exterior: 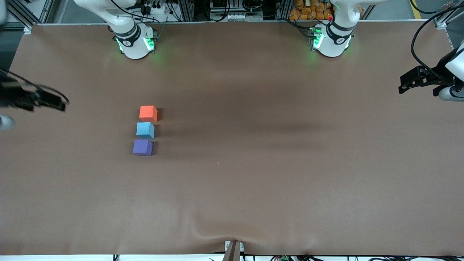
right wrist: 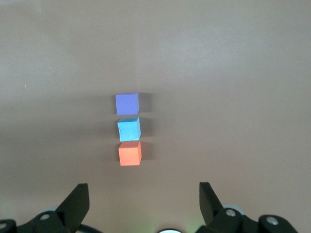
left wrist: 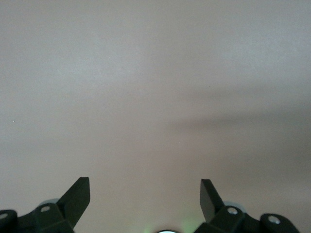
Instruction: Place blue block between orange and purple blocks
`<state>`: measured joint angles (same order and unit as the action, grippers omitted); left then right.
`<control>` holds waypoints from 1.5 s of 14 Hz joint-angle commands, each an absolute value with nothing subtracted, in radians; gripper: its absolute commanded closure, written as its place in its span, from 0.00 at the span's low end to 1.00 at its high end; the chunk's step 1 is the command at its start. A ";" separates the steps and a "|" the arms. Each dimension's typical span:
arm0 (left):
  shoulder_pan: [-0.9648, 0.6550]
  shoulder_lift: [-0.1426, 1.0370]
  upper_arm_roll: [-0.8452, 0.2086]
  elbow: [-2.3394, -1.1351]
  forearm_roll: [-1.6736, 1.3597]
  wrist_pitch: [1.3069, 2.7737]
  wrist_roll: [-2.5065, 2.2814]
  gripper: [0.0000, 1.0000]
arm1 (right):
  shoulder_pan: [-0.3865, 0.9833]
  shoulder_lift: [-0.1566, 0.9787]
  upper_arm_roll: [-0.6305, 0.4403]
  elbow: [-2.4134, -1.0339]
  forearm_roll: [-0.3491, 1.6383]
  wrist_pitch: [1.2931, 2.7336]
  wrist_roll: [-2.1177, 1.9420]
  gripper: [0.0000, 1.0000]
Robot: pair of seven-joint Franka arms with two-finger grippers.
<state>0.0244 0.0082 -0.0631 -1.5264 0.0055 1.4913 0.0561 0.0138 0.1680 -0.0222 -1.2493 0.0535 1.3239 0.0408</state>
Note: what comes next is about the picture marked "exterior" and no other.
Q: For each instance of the blue foam block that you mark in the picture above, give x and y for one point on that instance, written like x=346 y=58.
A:
x=145 y=130

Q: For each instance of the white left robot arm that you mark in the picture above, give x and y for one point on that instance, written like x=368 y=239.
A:
x=331 y=47

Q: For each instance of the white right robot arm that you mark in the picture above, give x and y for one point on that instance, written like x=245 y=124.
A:
x=136 y=47

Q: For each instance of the orange foam block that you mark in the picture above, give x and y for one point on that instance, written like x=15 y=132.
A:
x=148 y=113

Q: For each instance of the purple foam block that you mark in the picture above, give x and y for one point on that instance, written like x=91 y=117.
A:
x=142 y=147

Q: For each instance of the bag of orange fruits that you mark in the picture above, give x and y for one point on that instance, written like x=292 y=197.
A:
x=308 y=11

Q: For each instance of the white power strip with plugs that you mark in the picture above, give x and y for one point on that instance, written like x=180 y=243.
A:
x=161 y=14

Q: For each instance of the white socket strip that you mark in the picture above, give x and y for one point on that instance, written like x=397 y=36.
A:
x=235 y=16

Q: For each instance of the brown table cover sheet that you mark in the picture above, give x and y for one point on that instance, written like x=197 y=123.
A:
x=232 y=199

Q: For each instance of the aluminium frame profile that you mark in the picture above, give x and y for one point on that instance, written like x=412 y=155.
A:
x=449 y=21
x=25 y=12
x=284 y=9
x=185 y=10

